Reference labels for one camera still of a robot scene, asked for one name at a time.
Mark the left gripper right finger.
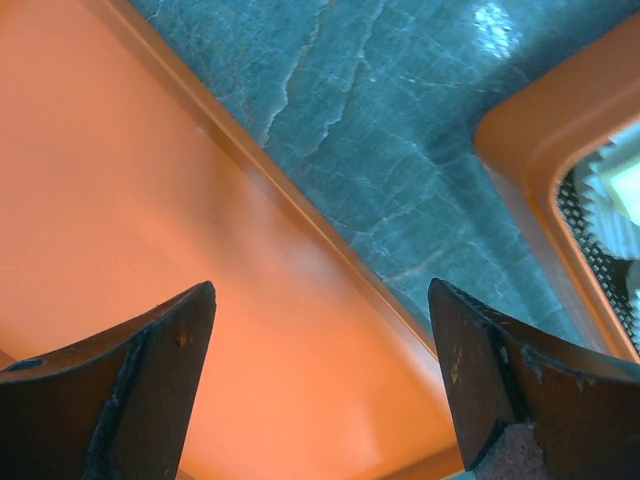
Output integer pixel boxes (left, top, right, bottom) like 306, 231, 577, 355
428, 279, 639, 479

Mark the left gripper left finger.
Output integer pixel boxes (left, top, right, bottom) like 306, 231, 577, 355
1, 282, 216, 479

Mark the white chocolate piece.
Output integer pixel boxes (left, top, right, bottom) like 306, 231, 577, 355
601, 156, 639, 225

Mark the orange box lid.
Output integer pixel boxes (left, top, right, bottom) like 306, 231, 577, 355
1, 1, 462, 479

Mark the orange chocolate box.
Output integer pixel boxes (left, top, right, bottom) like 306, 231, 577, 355
474, 15, 639, 362

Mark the white paper cup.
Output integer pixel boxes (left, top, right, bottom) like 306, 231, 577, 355
626, 259, 640, 314
574, 134, 639, 260

